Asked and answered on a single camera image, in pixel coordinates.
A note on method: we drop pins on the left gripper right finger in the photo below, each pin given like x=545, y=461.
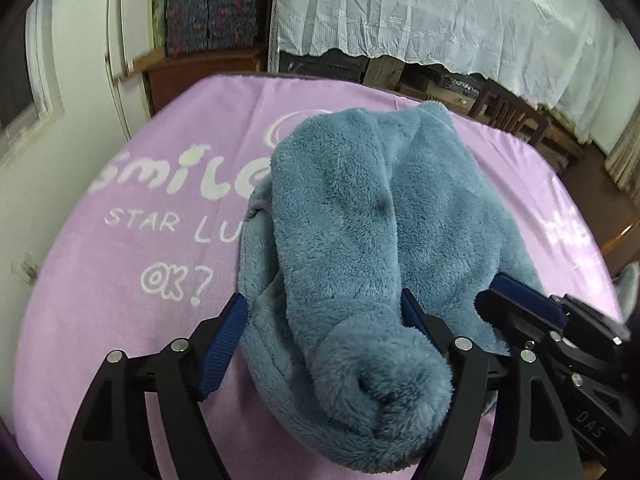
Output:
x=531, y=437

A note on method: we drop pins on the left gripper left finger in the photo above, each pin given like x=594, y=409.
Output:
x=111, y=436

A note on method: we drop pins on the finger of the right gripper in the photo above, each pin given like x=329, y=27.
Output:
x=520, y=328
x=526, y=297

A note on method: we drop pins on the blue fleece garment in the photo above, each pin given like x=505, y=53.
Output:
x=357, y=207

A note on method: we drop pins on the purple printed bed sheet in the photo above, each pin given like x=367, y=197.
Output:
x=152, y=249

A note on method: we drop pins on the wooden chair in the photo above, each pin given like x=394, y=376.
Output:
x=509, y=113

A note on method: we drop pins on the white lace cloth cover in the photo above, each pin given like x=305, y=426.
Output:
x=557, y=53

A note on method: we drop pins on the brown wooden cabinet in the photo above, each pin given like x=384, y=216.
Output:
x=166, y=76

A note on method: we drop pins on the dark patterned fabric storage box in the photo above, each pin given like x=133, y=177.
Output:
x=193, y=26

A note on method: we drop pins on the dark window with white frame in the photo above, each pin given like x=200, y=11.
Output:
x=30, y=95

